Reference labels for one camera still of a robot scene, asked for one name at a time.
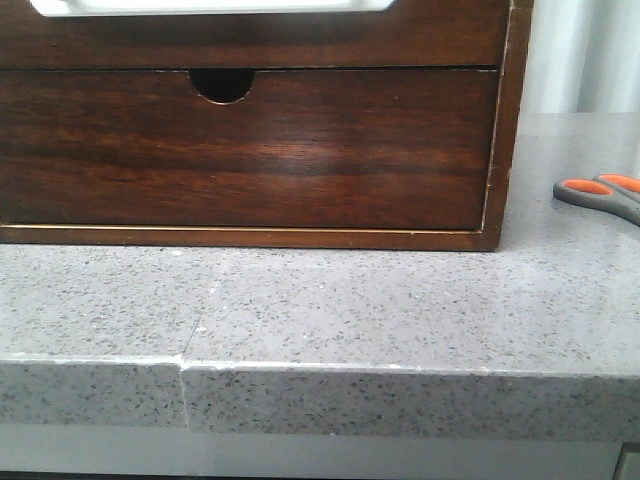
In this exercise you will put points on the wooden drawer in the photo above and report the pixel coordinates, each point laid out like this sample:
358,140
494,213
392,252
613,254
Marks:
389,149
408,33

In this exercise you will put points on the grey orange scissors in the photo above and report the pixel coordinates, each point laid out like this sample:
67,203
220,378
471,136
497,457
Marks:
612,193

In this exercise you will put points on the white drawer handle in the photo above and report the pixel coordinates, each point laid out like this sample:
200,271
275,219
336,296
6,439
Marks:
99,8

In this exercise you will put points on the dark wooden drawer cabinet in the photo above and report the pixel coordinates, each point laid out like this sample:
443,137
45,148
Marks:
226,85

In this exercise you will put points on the grey curtain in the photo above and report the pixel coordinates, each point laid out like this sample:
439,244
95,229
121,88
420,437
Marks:
583,57

